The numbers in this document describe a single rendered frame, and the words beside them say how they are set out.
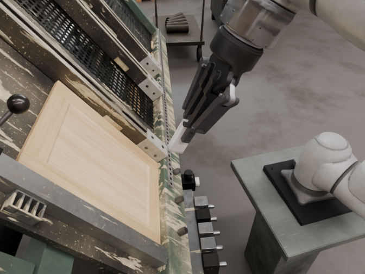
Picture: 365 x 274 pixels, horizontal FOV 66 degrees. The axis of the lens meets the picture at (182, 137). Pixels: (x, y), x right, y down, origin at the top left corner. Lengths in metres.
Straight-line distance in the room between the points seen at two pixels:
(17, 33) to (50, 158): 0.37
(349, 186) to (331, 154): 0.12
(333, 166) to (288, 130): 1.79
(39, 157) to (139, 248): 0.35
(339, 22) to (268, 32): 0.09
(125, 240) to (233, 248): 1.27
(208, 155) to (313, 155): 1.45
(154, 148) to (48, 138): 0.45
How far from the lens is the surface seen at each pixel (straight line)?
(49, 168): 0.73
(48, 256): 0.72
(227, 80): 0.42
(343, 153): 1.14
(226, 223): 2.05
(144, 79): 1.46
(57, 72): 0.96
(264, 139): 2.73
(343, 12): 0.34
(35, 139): 0.76
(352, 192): 1.13
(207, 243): 1.09
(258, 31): 0.40
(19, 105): 0.58
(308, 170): 1.18
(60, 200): 0.68
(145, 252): 0.83
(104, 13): 1.62
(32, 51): 0.95
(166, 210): 0.99
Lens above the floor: 1.71
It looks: 40 degrees down
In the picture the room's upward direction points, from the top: straight up
